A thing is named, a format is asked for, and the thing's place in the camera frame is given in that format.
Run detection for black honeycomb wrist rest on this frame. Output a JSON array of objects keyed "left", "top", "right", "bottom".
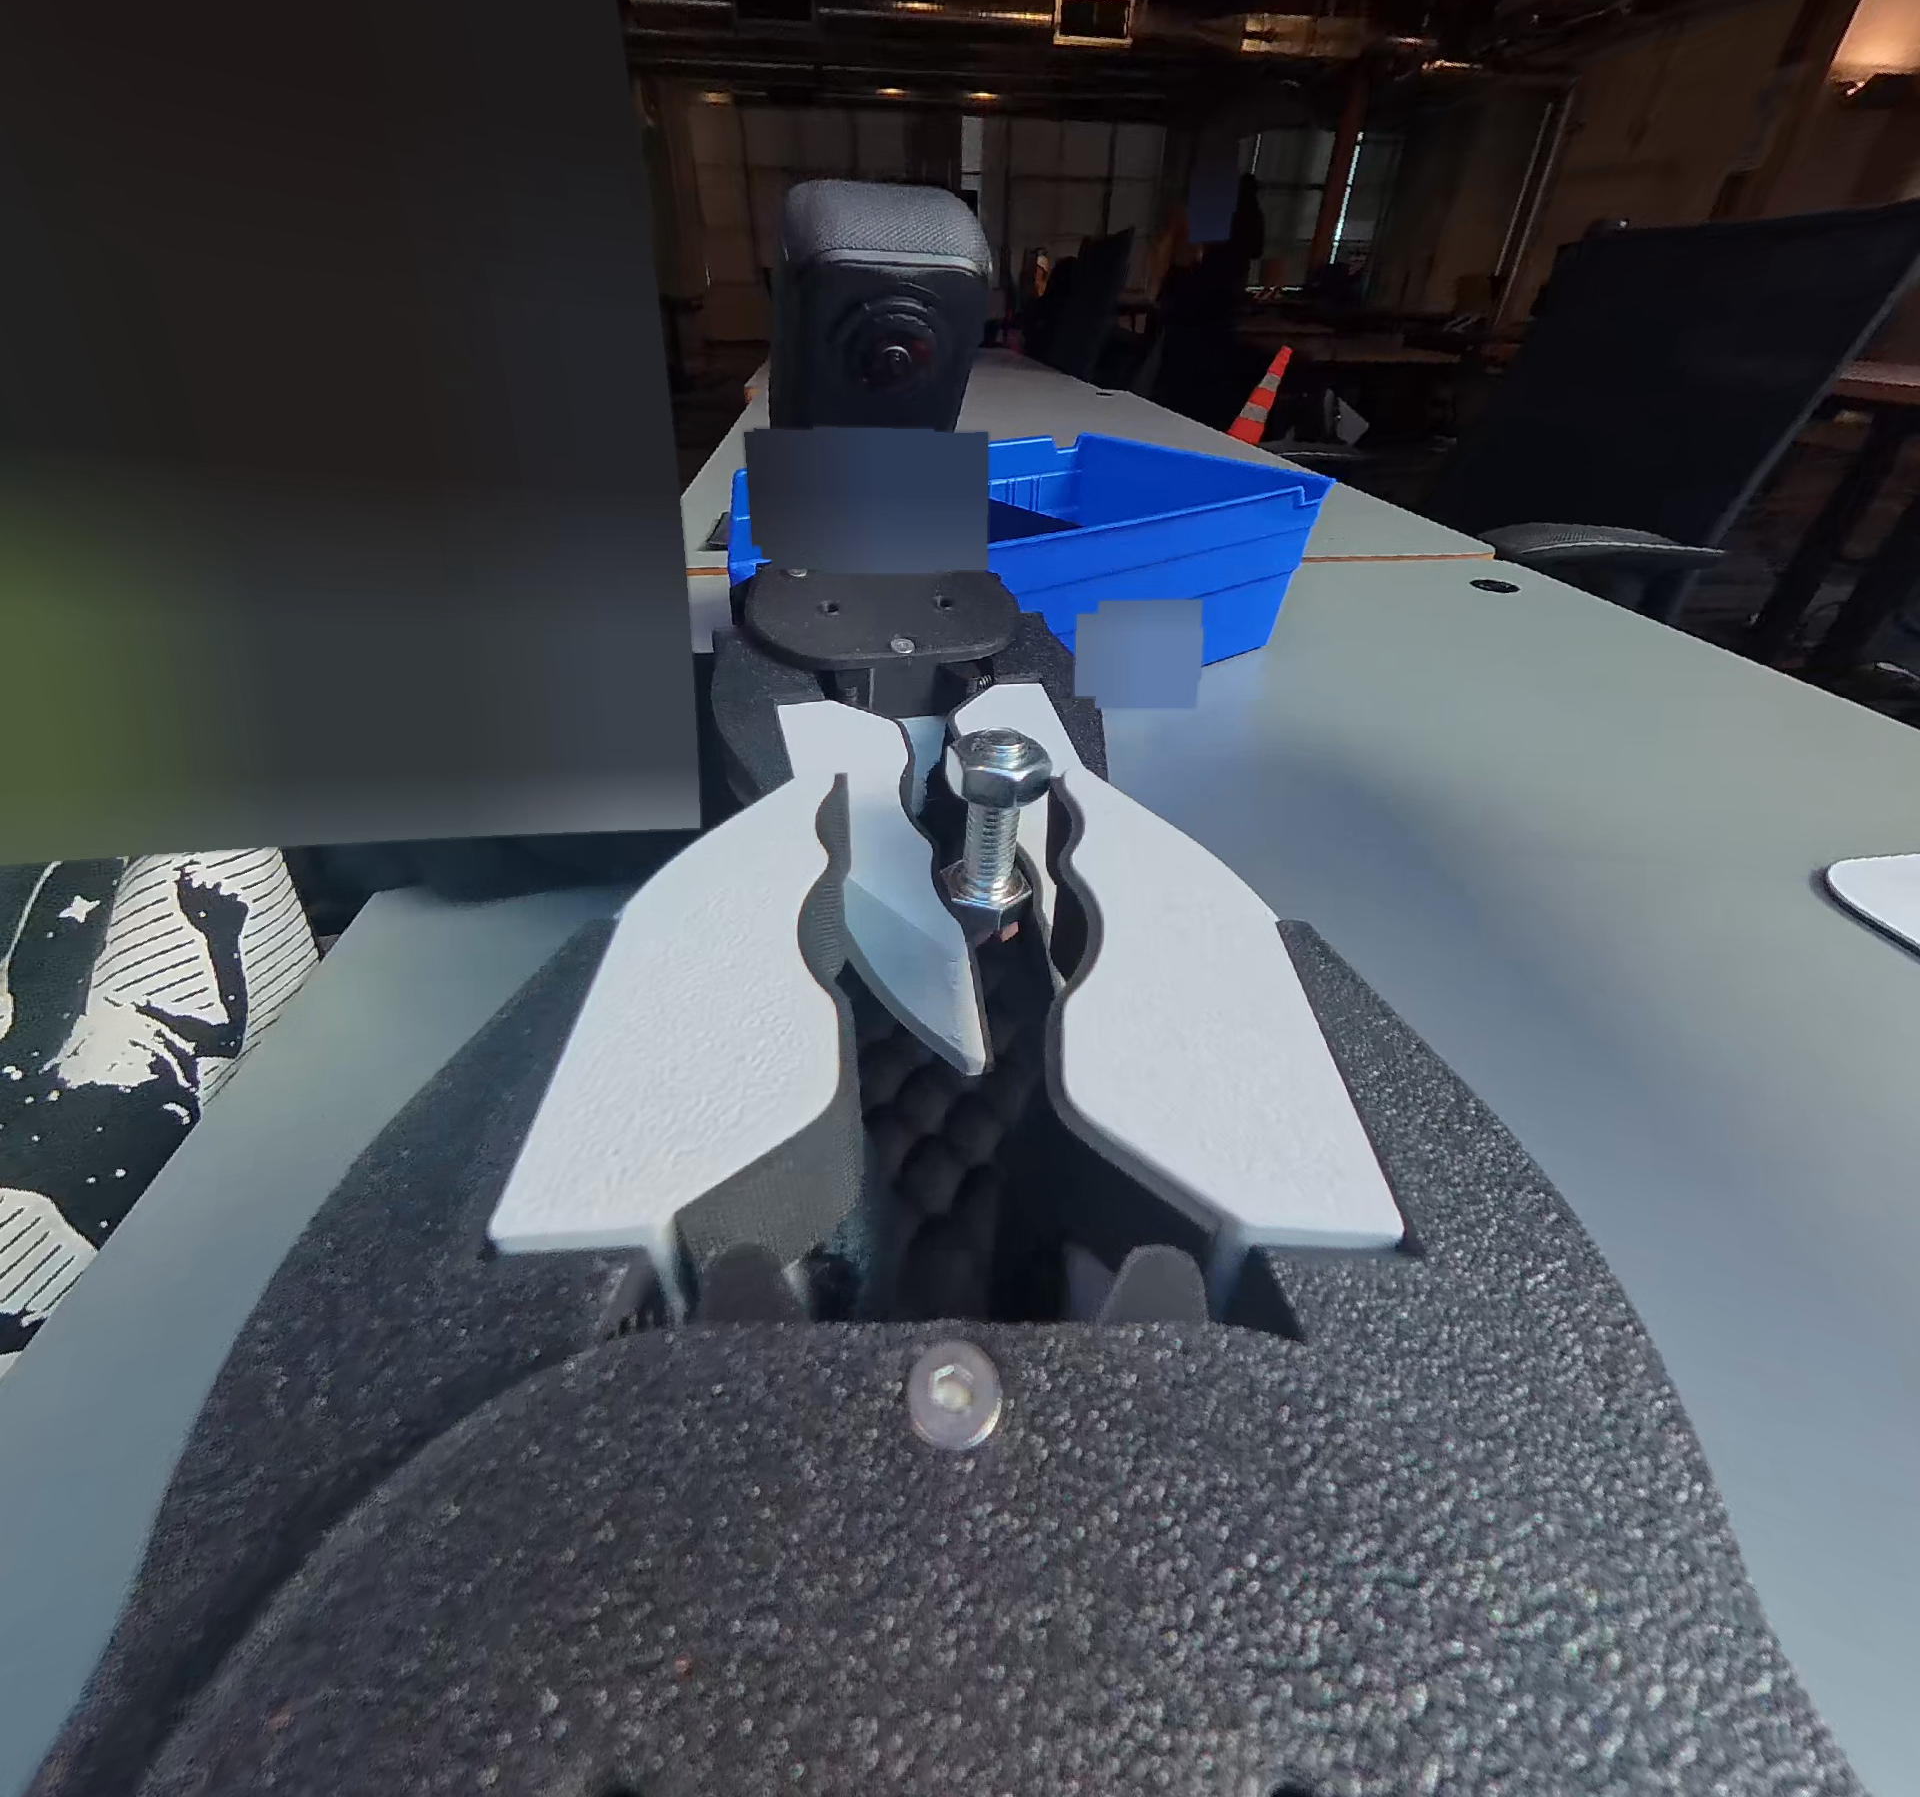
[{"left": 859, "top": 957, "right": 1061, "bottom": 1326}]

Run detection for black office chair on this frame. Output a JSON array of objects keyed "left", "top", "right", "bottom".
[
  {"left": 1035, "top": 228, "right": 1138, "bottom": 377},
  {"left": 1426, "top": 204, "right": 1920, "bottom": 606}
]

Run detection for silver bolt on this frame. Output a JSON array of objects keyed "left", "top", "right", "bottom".
[{"left": 938, "top": 728, "right": 1042, "bottom": 947}]

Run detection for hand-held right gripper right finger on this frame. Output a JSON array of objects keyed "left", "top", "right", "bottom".
[{"left": 1048, "top": 768, "right": 1410, "bottom": 1257}]

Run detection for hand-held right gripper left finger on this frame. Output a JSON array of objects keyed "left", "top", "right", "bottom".
[{"left": 487, "top": 773, "right": 868, "bottom": 1269}]

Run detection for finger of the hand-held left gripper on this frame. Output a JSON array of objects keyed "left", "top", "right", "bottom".
[
  {"left": 949, "top": 687, "right": 1078, "bottom": 782},
  {"left": 778, "top": 698, "right": 995, "bottom": 1079}
]

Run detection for person's patterned clothing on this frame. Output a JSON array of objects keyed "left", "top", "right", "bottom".
[{"left": 0, "top": 850, "right": 324, "bottom": 1357}]

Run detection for blue plastic bin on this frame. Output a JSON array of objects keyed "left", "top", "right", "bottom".
[{"left": 730, "top": 432, "right": 1337, "bottom": 667}]

